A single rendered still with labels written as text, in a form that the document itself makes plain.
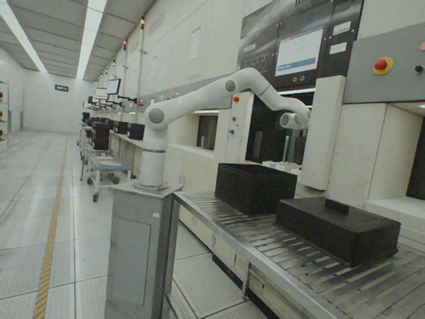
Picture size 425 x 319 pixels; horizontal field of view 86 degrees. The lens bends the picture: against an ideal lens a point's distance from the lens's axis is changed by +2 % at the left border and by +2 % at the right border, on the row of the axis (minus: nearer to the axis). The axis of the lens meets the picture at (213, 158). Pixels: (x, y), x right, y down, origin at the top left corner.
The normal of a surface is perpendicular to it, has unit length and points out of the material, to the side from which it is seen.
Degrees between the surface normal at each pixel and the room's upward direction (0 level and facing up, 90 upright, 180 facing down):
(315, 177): 90
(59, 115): 90
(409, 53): 90
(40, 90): 90
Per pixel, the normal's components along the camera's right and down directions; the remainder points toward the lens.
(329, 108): -0.84, -0.04
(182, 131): 0.52, 0.16
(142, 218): -0.22, 0.09
